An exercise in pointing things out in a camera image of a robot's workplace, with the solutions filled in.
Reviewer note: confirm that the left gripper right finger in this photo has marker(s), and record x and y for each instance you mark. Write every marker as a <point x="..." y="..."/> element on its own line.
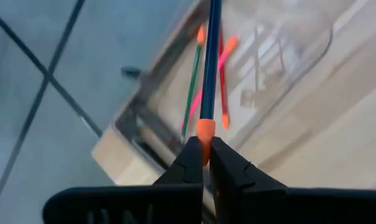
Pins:
<point x="268" y="202"/>

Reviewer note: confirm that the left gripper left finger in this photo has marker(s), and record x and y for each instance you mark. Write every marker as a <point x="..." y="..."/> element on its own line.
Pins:
<point x="128" y="205"/>

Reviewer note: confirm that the red pencil orange eraser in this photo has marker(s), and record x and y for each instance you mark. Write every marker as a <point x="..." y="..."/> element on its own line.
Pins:
<point x="223" y="93"/>

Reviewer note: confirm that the green pencil orange eraser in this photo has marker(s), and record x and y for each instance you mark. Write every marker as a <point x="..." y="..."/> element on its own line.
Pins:
<point x="192" y="84"/>

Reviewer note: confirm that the pink pencil orange eraser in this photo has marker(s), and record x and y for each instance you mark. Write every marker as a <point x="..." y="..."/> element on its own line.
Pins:
<point x="228" y="49"/>

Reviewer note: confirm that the clear plastic pencil bin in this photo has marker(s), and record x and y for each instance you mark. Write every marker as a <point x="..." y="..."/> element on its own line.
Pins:
<point x="268" y="77"/>

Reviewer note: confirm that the black aluminium table frame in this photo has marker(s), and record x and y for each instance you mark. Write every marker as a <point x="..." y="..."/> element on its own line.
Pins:
<point x="144" y="85"/>

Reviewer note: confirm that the small dark frame bracket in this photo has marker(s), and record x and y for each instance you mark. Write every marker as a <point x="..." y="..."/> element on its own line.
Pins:
<point x="131" y="72"/>

